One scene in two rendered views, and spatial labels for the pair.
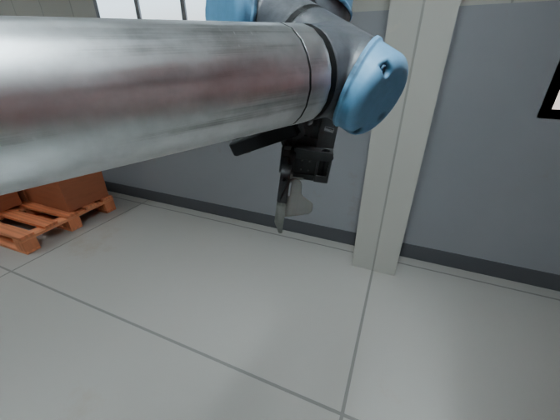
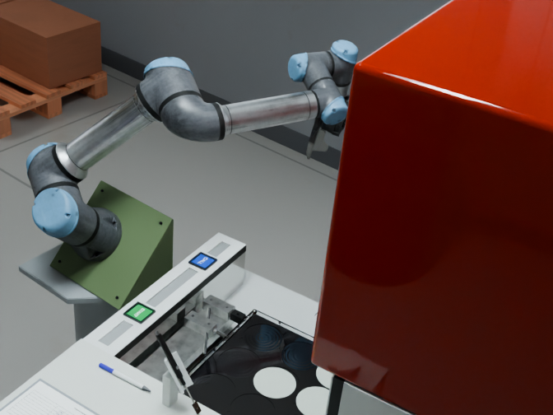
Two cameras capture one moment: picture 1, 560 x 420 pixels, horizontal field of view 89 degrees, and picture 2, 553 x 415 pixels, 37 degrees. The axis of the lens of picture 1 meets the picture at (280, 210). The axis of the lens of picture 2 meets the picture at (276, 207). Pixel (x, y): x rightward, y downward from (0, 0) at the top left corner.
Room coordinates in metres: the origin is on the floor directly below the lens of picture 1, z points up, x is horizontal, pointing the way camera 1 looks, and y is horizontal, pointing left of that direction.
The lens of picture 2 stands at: (-1.67, -0.35, 2.28)
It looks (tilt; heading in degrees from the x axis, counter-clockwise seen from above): 33 degrees down; 12
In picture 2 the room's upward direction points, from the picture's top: 6 degrees clockwise
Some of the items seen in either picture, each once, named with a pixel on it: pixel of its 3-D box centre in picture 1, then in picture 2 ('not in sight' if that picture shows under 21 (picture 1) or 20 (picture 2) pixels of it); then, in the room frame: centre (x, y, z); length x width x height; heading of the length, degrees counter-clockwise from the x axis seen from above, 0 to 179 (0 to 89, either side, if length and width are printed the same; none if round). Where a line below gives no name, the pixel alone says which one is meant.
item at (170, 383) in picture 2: not in sight; (176, 382); (-0.51, 0.06, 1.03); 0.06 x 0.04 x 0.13; 73
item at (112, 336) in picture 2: not in sight; (170, 308); (-0.14, 0.21, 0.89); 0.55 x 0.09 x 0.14; 163
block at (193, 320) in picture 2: not in sight; (200, 324); (-0.17, 0.12, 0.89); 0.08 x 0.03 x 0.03; 73
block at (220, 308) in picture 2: not in sight; (218, 307); (-0.10, 0.10, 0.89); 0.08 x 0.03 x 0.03; 73
